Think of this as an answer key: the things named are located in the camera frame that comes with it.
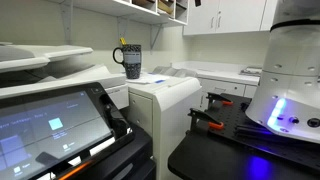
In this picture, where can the yellow marker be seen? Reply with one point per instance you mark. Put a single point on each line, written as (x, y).
(123, 41)

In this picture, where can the blue tape piece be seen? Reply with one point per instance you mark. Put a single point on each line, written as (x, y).
(160, 81)

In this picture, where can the small black knob object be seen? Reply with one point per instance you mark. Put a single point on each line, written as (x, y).
(244, 106)

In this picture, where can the white counter with drawers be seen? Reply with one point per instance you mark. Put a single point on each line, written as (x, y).
(220, 81)

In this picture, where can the white paper sheet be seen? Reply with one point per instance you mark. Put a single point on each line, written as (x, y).
(146, 79)

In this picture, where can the large white office copier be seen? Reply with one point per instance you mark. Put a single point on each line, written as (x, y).
(50, 70)

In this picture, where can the black cart table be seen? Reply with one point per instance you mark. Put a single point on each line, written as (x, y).
(206, 160)

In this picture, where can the white wall mail sorter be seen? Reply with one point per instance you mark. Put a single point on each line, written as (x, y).
(140, 8)

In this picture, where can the white upper wall cabinets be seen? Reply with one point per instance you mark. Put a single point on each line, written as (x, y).
(230, 15)

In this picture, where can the black perforated mounting board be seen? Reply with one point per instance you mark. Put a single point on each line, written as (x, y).
(233, 133)

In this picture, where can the black patterned mug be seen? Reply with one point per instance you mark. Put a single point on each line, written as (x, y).
(132, 63)

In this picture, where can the white shelf bracket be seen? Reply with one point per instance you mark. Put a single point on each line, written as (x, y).
(122, 30)
(67, 23)
(155, 35)

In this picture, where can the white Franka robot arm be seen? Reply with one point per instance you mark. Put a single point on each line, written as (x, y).
(290, 66)

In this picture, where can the white copier finisher unit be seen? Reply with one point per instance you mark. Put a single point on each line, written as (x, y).
(170, 110)

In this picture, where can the black copier touchscreen panel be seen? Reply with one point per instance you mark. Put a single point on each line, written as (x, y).
(53, 130)

